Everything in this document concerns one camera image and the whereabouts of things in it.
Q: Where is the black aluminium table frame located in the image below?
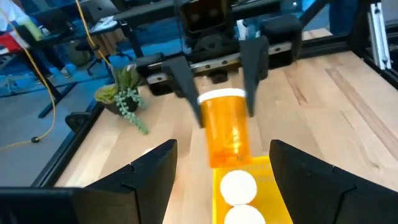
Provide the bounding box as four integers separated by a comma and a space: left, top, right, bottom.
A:
30, 30, 398, 187

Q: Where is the white ball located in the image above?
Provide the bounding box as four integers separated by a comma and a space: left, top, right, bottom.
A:
219, 169, 258, 207

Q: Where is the silver aluminium bracket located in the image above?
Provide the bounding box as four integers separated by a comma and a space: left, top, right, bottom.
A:
368, 2, 392, 71

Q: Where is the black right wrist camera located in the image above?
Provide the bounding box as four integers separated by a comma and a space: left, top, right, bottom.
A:
178, 0, 234, 35

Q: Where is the person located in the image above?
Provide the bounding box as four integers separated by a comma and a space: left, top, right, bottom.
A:
26, 43, 74, 80

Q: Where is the yellow plastic basket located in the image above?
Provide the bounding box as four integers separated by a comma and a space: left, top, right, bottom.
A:
212, 155, 295, 224

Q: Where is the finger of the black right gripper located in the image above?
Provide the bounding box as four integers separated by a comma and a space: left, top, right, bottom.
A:
238, 35, 271, 118
160, 55, 205, 129

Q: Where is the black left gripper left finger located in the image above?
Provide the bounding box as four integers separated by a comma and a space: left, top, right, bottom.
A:
0, 139, 178, 224

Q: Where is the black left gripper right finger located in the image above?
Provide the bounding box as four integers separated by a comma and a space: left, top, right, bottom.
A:
269, 139, 398, 224

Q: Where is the black desk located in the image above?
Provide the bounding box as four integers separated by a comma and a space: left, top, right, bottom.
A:
30, 0, 175, 60

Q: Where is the black gantry beam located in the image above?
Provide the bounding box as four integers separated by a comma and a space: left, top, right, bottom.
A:
298, 0, 398, 60

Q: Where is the succulent plant in dark pot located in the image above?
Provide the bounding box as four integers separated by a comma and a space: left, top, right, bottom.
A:
94, 63, 150, 135

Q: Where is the black office chair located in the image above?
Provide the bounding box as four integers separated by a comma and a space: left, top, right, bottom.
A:
74, 39, 133, 77

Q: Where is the yellow extension cable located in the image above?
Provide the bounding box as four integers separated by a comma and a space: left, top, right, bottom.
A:
74, 0, 114, 68
0, 7, 58, 153

